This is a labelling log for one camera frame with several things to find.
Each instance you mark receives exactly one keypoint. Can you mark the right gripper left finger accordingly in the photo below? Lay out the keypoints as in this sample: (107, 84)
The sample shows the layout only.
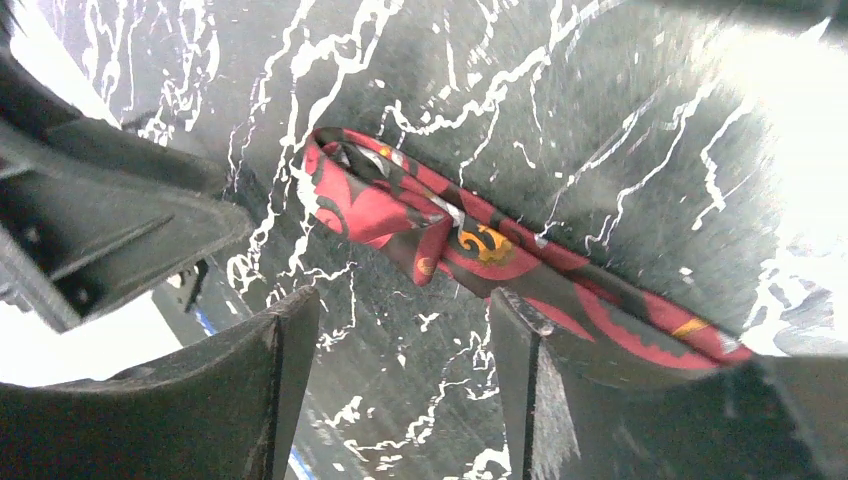
(226, 407)

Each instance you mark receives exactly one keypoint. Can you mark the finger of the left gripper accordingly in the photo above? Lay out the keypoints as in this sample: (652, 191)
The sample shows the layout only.
(93, 216)

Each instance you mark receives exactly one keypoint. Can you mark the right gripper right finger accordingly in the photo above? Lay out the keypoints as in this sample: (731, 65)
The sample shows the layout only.
(573, 410)

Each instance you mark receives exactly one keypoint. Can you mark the red patterned tie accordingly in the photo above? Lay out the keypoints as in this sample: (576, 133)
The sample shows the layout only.
(377, 196)

